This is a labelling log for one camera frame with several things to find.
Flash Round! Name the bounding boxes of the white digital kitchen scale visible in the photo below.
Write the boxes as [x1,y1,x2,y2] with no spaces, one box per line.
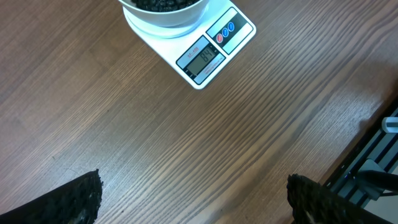
[123,1,256,90]

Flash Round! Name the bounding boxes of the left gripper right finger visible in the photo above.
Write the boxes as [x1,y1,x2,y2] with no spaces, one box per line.
[287,174,388,224]

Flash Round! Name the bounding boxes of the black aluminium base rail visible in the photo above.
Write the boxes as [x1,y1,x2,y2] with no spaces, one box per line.
[324,105,397,208]

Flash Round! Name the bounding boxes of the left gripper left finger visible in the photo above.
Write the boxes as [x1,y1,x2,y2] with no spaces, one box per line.
[1,169,103,224]

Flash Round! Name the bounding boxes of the white bowl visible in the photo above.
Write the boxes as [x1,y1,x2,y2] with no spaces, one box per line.
[119,0,209,27]

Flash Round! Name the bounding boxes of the black beans in bowl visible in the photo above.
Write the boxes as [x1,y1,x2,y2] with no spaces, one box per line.
[131,0,198,12]

